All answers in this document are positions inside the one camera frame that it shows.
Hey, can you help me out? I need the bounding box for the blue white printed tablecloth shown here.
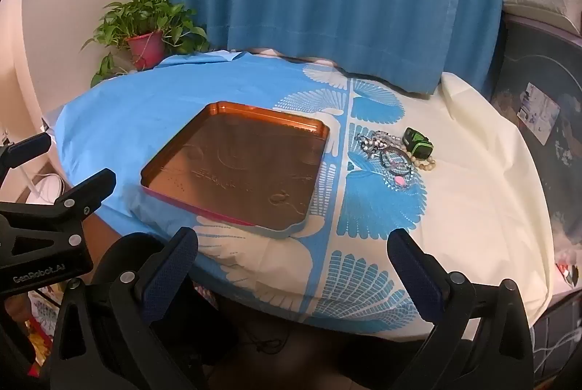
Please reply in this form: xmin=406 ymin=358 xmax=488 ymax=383
xmin=43 ymin=49 xmax=558 ymax=343

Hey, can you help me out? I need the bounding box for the copper metal tin tray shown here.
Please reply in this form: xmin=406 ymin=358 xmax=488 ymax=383
xmin=140 ymin=100 xmax=331 ymax=240

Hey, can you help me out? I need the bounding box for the pastel pink green bead bracelet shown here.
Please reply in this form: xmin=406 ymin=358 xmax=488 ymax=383
xmin=384 ymin=172 xmax=416 ymax=191

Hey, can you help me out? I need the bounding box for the green black watch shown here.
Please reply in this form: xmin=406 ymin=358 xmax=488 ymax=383
xmin=402 ymin=127 xmax=432 ymax=159

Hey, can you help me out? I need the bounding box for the potted green plant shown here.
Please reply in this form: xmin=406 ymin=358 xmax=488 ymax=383
xmin=82 ymin=0 xmax=212 ymax=88

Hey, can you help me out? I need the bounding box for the white round appliance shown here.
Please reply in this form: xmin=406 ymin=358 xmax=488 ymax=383
xmin=27 ymin=173 xmax=68 ymax=204

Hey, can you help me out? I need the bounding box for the white printed label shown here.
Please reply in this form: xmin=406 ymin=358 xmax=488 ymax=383
xmin=517 ymin=82 xmax=561 ymax=145

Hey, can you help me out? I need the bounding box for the dark printed cover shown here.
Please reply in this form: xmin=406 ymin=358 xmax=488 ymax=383
xmin=489 ymin=11 xmax=582 ymax=295

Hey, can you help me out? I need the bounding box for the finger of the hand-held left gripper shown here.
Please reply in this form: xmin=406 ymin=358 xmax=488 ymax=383
xmin=0 ymin=169 xmax=116 ymax=261
xmin=0 ymin=133 xmax=52 ymax=186

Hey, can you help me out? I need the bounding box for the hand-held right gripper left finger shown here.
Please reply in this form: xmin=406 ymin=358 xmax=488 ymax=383
xmin=50 ymin=228 xmax=198 ymax=390

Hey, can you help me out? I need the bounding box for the colourful printed bag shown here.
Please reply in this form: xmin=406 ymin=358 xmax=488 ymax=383
xmin=26 ymin=285 xmax=61 ymax=357

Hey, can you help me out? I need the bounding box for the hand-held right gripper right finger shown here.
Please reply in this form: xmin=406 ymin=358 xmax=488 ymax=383
xmin=386 ymin=229 xmax=535 ymax=390

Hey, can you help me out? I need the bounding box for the cream wooden bead bracelet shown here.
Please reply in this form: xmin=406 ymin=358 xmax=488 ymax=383
xmin=406 ymin=153 xmax=437 ymax=173

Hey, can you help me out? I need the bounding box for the pile of mixed beaded jewelry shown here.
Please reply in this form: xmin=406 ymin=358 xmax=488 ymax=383
xmin=355 ymin=130 xmax=416 ymax=191

